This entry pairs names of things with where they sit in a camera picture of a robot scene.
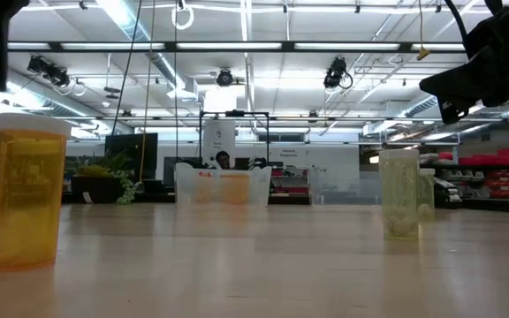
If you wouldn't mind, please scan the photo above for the small orange pill bottle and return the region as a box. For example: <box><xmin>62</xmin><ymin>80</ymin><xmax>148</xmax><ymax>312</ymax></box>
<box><xmin>192</xmin><ymin>174</ymin><xmax>215</xmax><ymax>206</ymax></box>
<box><xmin>220</xmin><ymin>173</ymin><xmax>251</xmax><ymax>206</ymax></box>

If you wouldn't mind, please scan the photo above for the orange pill bottle white cap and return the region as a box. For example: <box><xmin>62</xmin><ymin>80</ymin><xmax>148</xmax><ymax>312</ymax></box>
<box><xmin>0</xmin><ymin>112</ymin><xmax>72</xmax><ymax>272</ymax></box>

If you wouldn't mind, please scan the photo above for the clear plastic bin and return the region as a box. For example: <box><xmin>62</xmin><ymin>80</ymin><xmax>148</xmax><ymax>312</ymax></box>
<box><xmin>309</xmin><ymin>167</ymin><xmax>382</xmax><ymax>206</ymax></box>
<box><xmin>174</xmin><ymin>162</ymin><xmax>274</xmax><ymax>208</ymax></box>

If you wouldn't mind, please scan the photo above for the shelf with red bins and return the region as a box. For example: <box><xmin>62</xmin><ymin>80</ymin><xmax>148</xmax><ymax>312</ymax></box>
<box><xmin>420</xmin><ymin>148</ymin><xmax>509</xmax><ymax>211</ymax></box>

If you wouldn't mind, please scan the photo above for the black grey machine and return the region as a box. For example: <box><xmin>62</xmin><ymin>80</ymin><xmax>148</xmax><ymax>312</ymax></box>
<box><xmin>432</xmin><ymin>176</ymin><xmax>463</xmax><ymax>209</ymax></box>

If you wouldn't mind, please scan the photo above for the shelf with red items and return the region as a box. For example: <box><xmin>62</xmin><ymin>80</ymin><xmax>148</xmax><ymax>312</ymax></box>
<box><xmin>270</xmin><ymin>166</ymin><xmax>312</xmax><ymax>198</ymax></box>

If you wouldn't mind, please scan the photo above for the round black ceiling lamp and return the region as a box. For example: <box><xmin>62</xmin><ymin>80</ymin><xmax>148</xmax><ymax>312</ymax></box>
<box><xmin>215</xmin><ymin>67</ymin><xmax>235</xmax><ymax>88</ymax></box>

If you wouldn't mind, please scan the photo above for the white hanging sign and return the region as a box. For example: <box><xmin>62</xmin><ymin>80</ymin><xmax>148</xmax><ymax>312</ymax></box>
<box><xmin>201</xmin><ymin>119</ymin><xmax>237</xmax><ymax>165</ymax></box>

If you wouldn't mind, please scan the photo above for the person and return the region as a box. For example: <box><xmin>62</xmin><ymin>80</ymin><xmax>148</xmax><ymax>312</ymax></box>
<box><xmin>215</xmin><ymin>150</ymin><xmax>233</xmax><ymax>171</ymax></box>

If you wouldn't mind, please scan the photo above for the black monitor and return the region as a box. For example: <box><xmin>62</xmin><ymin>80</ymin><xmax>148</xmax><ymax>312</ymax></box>
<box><xmin>104</xmin><ymin>132</ymin><xmax>159</xmax><ymax>180</ymax></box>

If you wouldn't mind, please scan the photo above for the green potted plant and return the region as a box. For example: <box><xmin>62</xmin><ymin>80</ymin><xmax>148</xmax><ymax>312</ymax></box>
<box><xmin>65</xmin><ymin>149</ymin><xmax>139</xmax><ymax>206</ymax></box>

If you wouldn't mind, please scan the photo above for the black planter box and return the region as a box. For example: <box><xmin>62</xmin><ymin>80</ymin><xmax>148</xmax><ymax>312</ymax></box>
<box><xmin>71</xmin><ymin>175</ymin><xmax>124</xmax><ymax>205</ymax></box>

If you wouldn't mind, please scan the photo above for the black ceiling track device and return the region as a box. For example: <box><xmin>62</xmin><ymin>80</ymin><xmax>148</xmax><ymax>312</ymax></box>
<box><xmin>27</xmin><ymin>55</ymin><xmax>72</xmax><ymax>88</ymax></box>

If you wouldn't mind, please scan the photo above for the yellow cord with hook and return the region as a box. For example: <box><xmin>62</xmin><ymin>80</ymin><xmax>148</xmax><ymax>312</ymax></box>
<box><xmin>415</xmin><ymin>0</ymin><xmax>431</xmax><ymax>62</ymax></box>

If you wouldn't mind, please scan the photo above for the black right camera cable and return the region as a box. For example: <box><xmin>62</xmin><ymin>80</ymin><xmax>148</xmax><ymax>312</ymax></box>
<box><xmin>443</xmin><ymin>0</ymin><xmax>473</xmax><ymax>48</ymax></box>

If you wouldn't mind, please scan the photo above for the black ceiling camera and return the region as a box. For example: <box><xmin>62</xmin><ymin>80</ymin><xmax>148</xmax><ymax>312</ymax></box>
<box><xmin>323</xmin><ymin>56</ymin><xmax>354</xmax><ymax>90</ymax></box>

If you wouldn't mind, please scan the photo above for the black station frame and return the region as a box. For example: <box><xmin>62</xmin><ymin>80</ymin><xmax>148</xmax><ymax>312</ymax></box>
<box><xmin>198</xmin><ymin>109</ymin><xmax>270</xmax><ymax>170</ymax></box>

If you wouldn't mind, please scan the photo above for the black overhead frame bar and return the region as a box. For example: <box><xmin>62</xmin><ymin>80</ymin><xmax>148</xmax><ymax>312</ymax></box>
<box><xmin>6</xmin><ymin>41</ymin><xmax>468</xmax><ymax>54</ymax></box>

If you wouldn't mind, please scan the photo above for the white cable loop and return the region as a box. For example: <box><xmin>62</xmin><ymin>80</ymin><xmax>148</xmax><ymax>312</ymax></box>
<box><xmin>171</xmin><ymin>0</ymin><xmax>195</xmax><ymax>32</ymax></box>

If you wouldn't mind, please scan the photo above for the black hanging cord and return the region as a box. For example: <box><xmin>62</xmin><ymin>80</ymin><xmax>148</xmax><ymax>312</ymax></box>
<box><xmin>110</xmin><ymin>0</ymin><xmax>144</xmax><ymax>136</ymax></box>

